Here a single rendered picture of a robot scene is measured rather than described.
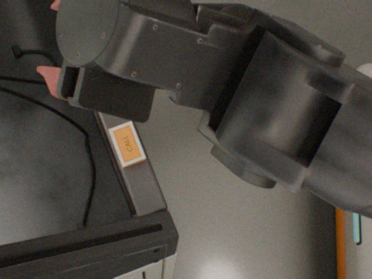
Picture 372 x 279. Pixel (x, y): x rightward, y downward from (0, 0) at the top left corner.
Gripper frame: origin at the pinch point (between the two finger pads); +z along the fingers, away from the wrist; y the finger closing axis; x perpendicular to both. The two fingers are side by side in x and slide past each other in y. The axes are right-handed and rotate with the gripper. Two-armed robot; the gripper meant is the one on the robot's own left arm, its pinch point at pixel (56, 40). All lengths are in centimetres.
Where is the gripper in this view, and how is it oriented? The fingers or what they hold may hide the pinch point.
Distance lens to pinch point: 64.6
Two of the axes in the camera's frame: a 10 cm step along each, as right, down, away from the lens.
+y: -2.1, 9.8, -0.3
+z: -6.7, -1.2, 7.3
